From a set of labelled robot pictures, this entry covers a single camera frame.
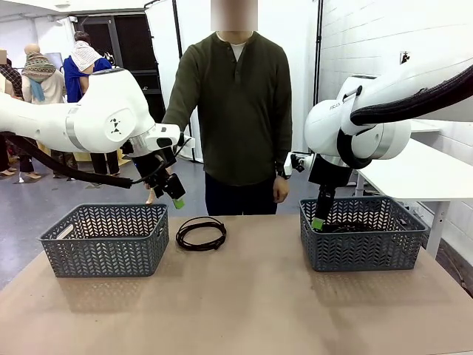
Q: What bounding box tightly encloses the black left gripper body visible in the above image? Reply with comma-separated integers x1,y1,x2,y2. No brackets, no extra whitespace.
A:
131,146,178,186

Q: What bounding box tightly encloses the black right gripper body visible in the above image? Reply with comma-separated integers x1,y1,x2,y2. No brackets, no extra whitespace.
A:
307,154,355,190

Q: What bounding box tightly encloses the black cable gold USB plug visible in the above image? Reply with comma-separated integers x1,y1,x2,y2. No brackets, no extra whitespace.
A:
323,220,375,234

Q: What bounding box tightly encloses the person's right forearm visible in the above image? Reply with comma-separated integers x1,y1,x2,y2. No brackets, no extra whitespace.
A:
161,88,189,129

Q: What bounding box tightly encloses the person's left forearm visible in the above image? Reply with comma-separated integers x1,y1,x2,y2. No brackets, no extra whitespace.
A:
273,118,293,173

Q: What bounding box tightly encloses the person's left hand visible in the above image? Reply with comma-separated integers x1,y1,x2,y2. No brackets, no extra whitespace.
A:
272,176,290,203

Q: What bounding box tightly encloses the gray plastic lattice basket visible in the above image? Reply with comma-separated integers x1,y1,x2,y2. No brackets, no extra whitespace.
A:
299,195,429,274
38,202,170,278

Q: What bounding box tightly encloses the white table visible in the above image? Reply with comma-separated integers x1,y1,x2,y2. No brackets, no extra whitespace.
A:
354,129,473,260

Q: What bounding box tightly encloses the person in olive sweater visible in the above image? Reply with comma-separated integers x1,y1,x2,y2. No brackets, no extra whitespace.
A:
161,0,293,216

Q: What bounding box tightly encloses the white backdrop screen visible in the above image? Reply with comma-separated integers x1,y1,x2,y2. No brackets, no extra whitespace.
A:
144,0,319,163

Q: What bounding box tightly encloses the mannequin with blue sweater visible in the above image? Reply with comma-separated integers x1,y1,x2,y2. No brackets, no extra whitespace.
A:
62,31,121,178

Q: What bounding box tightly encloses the black backdrop stand pole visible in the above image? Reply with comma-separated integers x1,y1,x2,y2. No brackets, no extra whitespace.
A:
313,0,325,107
171,0,198,163

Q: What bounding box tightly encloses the mannequin with patterned scarf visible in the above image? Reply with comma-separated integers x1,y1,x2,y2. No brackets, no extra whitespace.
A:
21,43,68,105

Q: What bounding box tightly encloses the person in plaid coat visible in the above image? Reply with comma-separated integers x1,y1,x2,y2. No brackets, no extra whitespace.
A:
0,48,24,101

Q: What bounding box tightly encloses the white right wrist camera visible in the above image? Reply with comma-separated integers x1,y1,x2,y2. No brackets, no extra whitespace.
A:
283,150,316,175

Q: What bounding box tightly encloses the black cable blue plug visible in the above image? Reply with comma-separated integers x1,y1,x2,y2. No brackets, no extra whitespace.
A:
175,217,228,252

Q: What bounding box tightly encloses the black right arm cable sleeve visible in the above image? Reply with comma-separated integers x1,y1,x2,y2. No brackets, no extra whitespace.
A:
335,64,473,170

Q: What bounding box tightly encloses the dark doorway frame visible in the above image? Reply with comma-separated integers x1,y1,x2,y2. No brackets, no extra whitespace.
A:
68,14,168,125

